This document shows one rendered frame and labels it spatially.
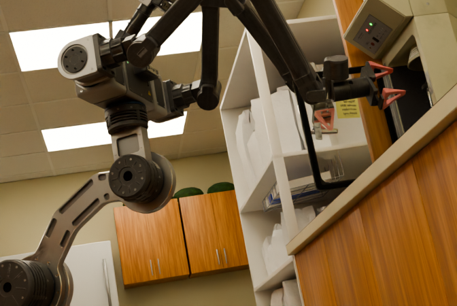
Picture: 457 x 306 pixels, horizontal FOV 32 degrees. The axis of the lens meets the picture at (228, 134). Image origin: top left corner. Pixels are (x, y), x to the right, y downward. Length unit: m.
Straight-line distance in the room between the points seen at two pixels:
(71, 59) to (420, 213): 1.11
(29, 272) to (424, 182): 1.31
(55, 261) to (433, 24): 1.42
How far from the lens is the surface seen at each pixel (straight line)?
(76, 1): 4.62
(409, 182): 1.91
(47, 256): 2.71
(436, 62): 2.41
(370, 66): 2.31
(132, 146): 2.52
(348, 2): 2.84
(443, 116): 1.62
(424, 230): 1.88
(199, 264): 7.38
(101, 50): 2.33
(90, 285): 7.00
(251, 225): 4.43
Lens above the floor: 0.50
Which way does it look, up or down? 17 degrees up
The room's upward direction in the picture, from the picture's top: 11 degrees counter-clockwise
